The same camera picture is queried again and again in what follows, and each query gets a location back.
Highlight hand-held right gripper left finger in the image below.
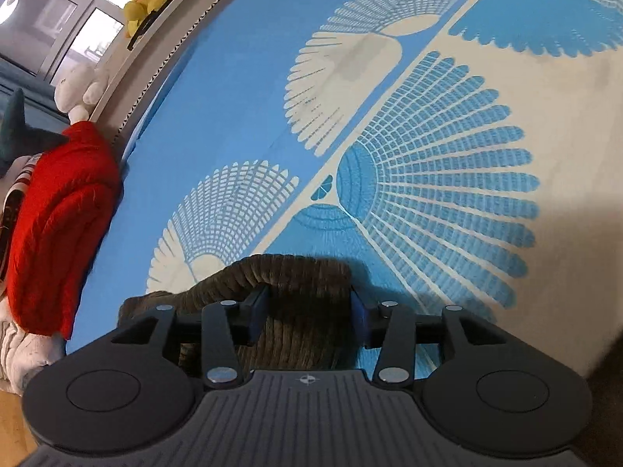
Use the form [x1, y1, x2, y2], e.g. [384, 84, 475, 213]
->
[112, 284, 271, 390]

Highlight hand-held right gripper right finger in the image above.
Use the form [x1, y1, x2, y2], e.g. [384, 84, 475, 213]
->
[349, 284, 509, 390]

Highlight brown pants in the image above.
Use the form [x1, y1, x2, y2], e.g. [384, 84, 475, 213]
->
[118, 254, 371, 383]

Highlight red folded blanket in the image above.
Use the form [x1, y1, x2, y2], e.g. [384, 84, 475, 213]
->
[5, 121, 122, 340]

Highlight blue patterned bed sheet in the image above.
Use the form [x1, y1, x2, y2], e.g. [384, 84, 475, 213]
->
[63, 0, 623, 400]

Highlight folded white towels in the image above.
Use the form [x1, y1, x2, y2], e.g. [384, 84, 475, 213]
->
[0, 297, 67, 396]

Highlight wooden headboard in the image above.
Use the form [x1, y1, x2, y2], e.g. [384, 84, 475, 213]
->
[0, 383, 55, 467]

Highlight striped cloth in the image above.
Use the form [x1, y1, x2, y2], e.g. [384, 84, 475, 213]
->
[0, 153, 46, 284]

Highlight grey mattress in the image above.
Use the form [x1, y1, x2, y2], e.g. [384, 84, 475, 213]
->
[90, 0, 279, 147]

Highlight white plush toy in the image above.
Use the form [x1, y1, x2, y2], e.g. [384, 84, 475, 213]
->
[53, 62, 112, 122]

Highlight dark teal plush shark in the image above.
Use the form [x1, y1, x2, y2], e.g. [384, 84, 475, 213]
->
[0, 88, 69, 177]

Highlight grey framed window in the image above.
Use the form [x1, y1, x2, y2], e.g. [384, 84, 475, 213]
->
[0, 0, 125, 81]

